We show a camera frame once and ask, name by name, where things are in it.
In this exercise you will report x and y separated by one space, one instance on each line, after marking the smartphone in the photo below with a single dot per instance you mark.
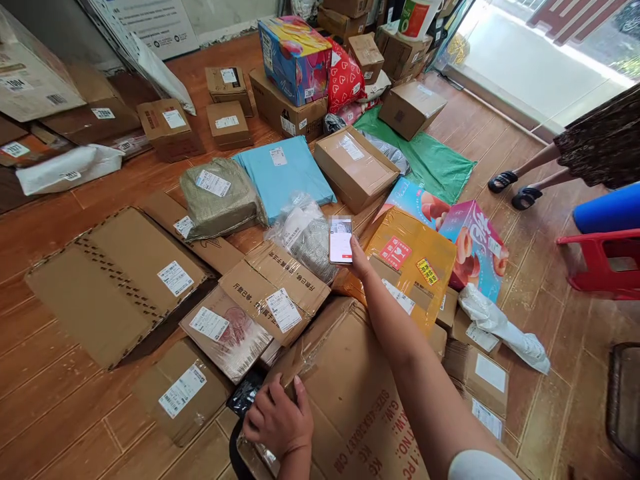
340 240

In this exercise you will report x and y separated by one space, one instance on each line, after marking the colourful balloon print box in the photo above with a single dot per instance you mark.
295 60

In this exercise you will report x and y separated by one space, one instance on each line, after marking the small flat carton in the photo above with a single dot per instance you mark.
475 332

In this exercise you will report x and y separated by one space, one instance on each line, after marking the brown carton with blank label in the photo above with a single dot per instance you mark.
482 375

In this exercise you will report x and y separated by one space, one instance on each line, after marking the dark brown framed object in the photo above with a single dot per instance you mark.
625 395

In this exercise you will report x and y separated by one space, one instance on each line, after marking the glass door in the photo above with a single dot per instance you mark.
530 65

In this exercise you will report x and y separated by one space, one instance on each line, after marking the olive woven sack parcel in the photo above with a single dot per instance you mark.
220 200

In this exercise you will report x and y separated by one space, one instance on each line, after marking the person's left fingers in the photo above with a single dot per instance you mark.
257 407

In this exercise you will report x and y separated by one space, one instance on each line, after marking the stack of cartons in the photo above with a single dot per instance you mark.
400 55

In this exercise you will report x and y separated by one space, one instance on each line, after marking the person's left thumb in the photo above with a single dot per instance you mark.
301 395

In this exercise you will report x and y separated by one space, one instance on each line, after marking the red plastic stool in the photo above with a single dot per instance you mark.
600 260

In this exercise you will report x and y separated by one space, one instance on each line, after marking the brown carton with black lettering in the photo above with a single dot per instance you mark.
270 295

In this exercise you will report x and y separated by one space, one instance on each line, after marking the big pale carton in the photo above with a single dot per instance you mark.
35 75

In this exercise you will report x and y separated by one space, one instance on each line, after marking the red heart print bag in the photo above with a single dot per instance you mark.
345 80

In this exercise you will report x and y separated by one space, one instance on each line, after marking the white printed notice board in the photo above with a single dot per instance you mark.
150 25

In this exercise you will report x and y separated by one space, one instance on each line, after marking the large brown printed carton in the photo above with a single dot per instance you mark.
350 400

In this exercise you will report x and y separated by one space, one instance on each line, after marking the person's right hand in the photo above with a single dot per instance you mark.
361 265

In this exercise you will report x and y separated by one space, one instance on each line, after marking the carton with red drawing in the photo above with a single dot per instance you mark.
230 335

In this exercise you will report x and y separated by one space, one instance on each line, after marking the black sandal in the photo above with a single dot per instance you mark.
502 181
526 196

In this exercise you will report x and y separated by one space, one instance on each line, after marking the person's right thumb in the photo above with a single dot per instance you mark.
354 247

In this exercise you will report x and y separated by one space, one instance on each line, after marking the long white plastic parcel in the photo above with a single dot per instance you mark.
500 325

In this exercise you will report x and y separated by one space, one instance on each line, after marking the blue peach print box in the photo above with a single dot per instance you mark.
415 197

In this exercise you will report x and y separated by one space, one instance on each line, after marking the grey plastic bag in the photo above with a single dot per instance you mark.
395 155

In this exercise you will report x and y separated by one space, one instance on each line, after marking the person's left hand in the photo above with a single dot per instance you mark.
280 420

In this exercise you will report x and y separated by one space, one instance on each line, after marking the tall small brown carton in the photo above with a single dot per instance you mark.
366 55

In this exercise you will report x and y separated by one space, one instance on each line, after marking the brown carton with white label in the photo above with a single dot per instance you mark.
185 390

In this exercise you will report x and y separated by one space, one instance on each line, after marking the brown carton with red print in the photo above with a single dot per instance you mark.
170 130

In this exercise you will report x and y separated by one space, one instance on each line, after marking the clear plastic bag parcel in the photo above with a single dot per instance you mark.
305 235

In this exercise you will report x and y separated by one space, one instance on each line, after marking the blue cylindrical object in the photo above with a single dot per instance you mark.
607 210

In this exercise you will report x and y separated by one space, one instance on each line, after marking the flat perforated brown carton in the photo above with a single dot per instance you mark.
110 290

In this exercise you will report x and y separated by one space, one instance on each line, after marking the white leaning plastic bag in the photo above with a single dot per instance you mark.
165 75

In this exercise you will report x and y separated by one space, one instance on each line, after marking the light blue parcel bag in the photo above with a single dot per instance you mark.
285 170

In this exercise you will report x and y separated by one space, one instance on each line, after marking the flattened cartons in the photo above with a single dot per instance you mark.
30 147

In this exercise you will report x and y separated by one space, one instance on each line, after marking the tape-wrapped brown carton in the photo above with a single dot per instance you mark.
355 165

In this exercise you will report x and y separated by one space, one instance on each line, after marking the plain brown cube carton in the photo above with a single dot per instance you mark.
410 107

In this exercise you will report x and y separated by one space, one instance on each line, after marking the dark brown worn carton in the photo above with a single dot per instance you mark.
100 110

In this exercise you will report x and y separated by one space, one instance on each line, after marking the black plastic parcel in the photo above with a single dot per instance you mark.
245 395

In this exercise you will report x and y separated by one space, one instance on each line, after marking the small black bag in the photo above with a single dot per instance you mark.
334 124

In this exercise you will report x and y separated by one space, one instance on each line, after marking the yellow carton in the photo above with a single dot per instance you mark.
415 250

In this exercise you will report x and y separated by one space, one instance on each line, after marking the green plastic sheet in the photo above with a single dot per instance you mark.
440 160

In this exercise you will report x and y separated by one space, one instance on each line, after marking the pink peach print box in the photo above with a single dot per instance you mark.
475 245

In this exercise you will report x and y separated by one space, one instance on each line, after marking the white bucket with green label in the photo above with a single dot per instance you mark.
417 17

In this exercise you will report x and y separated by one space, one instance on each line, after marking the wide brown carton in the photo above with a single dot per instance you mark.
280 117

